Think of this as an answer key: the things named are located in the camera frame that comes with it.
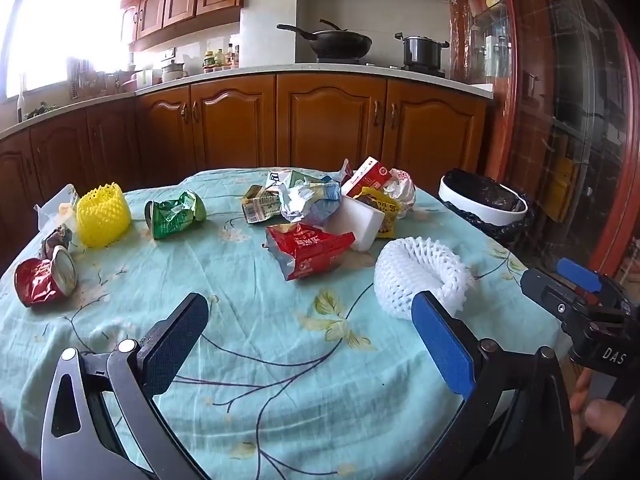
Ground green leafy plant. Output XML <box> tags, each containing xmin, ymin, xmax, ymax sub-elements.
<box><xmin>24</xmin><ymin>102</ymin><xmax>57</xmax><ymax>121</ymax></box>

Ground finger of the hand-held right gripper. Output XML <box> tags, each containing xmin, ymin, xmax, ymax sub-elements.
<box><xmin>519</xmin><ymin>267</ymin><xmax>596</xmax><ymax>322</ymax></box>
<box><xmin>556</xmin><ymin>258</ymin><xmax>604</xmax><ymax>294</ymax></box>

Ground light blue snack packet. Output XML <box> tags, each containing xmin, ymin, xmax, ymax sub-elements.
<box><xmin>300</xmin><ymin>175</ymin><xmax>344</xmax><ymax>227</ymax></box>

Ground kitchen window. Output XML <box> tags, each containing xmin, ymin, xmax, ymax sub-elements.
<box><xmin>0</xmin><ymin>0</ymin><xmax>132</xmax><ymax>102</ymax></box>

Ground glass display cabinet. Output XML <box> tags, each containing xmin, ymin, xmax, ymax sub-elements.
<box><xmin>449</xmin><ymin>0</ymin><xmax>517</xmax><ymax>87</ymax></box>

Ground red and white carton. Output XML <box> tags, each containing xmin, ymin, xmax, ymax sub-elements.
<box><xmin>340</xmin><ymin>156</ymin><xmax>396</xmax><ymax>199</ymax></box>

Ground crushed green can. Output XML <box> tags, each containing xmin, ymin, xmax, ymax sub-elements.
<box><xmin>144</xmin><ymin>190</ymin><xmax>208</xmax><ymax>240</ymax></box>

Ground white kitchen countertop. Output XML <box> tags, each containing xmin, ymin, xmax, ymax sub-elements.
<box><xmin>0</xmin><ymin>62</ymin><xmax>497</xmax><ymax>142</ymax></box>

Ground teal floral tablecloth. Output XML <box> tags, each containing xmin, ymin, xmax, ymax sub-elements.
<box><xmin>0</xmin><ymin>167</ymin><xmax>568</xmax><ymax>480</ymax></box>

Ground wooden framed glass door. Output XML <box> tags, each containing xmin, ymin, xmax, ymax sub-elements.
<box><xmin>492</xmin><ymin>0</ymin><xmax>640</xmax><ymax>286</ymax></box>

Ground white ceramic jar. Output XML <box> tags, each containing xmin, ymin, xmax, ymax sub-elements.
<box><xmin>160</xmin><ymin>59</ymin><xmax>189</xmax><ymax>84</ymax></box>

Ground yellow snack packet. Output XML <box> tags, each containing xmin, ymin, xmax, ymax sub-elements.
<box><xmin>360</xmin><ymin>186</ymin><xmax>404</xmax><ymax>239</ymax></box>

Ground yellow foam fruit net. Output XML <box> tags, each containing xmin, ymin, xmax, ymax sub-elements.
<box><xmin>75</xmin><ymin>182</ymin><xmax>133</xmax><ymax>249</ymax></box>

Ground black wok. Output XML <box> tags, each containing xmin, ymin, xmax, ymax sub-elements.
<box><xmin>276</xmin><ymin>19</ymin><xmax>374</xmax><ymax>60</ymax></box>

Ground dark cooking pot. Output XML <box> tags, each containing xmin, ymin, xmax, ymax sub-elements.
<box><xmin>394</xmin><ymin>32</ymin><xmax>450</xmax><ymax>71</ymax></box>

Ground white foam block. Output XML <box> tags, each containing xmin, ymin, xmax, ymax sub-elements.
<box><xmin>325</xmin><ymin>194</ymin><xmax>386</xmax><ymax>252</ymax></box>

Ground crushed red can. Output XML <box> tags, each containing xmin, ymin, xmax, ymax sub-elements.
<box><xmin>14</xmin><ymin>246</ymin><xmax>79</xmax><ymax>308</ymax></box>

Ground crumpled white paper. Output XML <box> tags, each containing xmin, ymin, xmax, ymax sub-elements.
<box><xmin>278</xmin><ymin>182</ymin><xmax>322</xmax><ymax>224</ymax></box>

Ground dish rack with utensils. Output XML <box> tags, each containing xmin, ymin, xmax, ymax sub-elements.
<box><xmin>67</xmin><ymin>57</ymin><xmax>137</xmax><ymax>99</ymax></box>

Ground wooden lower cabinets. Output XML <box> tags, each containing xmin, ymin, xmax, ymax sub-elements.
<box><xmin>0</xmin><ymin>73</ymin><xmax>490</xmax><ymax>266</ymax></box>

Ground white foam fruit net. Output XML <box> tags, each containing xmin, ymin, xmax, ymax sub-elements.
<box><xmin>373</xmin><ymin>235</ymin><xmax>474</xmax><ymax>321</ymax></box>

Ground yellow board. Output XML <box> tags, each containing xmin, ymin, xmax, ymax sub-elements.
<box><xmin>544</xmin><ymin>156</ymin><xmax>582</xmax><ymax>223</ymax></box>

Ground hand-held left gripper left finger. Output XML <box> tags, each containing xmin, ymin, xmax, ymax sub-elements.
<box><xmin>41</xmin><ymin>292</ymin><xmax>211</xmax><ymax>480</ymax></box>

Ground person's right hand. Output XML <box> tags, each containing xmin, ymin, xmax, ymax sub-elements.
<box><xmin>570</xmin><ymin>367</ymin><xmax>631</xmax><ymax>447</ymax></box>

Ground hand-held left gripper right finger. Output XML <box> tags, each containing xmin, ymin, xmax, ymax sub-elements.
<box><xmin>411</xmin><ymin>291</ymin><xmax>576</xmax><ymax>480</ymax></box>

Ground white milk carton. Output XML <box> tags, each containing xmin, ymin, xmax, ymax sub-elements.
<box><xmin>265</xmin><ymin>169</ymin><xmax>306</xmax><ymax>194</ymax></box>

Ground red snack packet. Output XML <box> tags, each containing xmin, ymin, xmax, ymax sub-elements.
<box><xmin>263</xmin><ymin>222</ymin><xmax>357</xmax><ymax>281</ymax></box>

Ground white trash bin black bag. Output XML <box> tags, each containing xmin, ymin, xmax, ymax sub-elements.
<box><xmin>440</xmin><ymin>168</ymin><xmax>537</xmax><ymax>250</ymax></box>

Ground green milk carton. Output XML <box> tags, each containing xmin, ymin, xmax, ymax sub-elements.
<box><xmin>241</xmin><ymin>185</ymin><xmax>284</xmax><ymax>224</ymax></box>

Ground crumpled dark foil wrapper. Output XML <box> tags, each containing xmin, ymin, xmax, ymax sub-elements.
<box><xmin>41</xmin><ymin>224</ymin><xmax>74</xmax><ymax>261</ymax></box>

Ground row of condiment bottles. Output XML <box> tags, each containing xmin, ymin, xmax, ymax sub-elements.
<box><xmin>202</xmin><ymin>42</ymin><xmax>241</xmax><ymax>74</ymax></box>

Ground gas stove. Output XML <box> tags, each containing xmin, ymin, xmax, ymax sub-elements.
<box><xmin>314</xmin><ymin>57</ymin><xmax>447</xmax><ymax>79</ymax></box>

